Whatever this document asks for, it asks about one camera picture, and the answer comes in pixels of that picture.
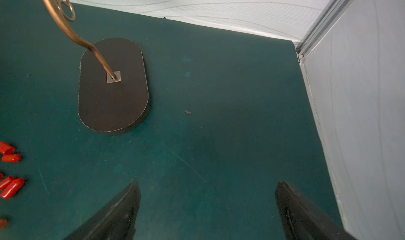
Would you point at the metal scroll hook stand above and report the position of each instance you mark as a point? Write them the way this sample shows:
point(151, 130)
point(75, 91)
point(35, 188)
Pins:
point(113, 88)

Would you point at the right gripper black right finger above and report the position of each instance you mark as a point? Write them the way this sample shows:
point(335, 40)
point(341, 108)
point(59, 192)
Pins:
point(303, 220)

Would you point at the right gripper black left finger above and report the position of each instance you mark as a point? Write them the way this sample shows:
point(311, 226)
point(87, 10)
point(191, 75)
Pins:
point(115, 221)

